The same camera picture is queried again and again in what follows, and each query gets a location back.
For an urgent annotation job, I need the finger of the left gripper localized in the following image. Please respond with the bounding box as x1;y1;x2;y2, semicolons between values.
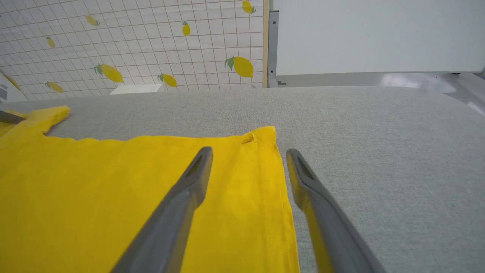
0;111;27;124

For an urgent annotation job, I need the grey padded board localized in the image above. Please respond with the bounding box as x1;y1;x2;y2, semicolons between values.
0;85;485;273

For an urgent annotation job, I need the lemon print grid partition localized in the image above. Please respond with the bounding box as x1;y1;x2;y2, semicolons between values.
0;0;270;101

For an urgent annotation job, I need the grey metal stand post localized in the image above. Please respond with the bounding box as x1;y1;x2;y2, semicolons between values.
268;10;280;88

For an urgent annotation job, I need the white rectangular box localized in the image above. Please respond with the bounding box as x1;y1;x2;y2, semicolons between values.
109;84;164;95

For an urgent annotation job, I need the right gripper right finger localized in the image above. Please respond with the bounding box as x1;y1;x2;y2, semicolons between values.
286;148;385;273

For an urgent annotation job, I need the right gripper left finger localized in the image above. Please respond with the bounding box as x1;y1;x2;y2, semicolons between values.
112;146;214;273

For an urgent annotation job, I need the yellow fabric garment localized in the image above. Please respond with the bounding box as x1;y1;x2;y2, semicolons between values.
0;105;300;273

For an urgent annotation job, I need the white board with grey marks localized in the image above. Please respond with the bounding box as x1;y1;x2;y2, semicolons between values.
0;72;28;104

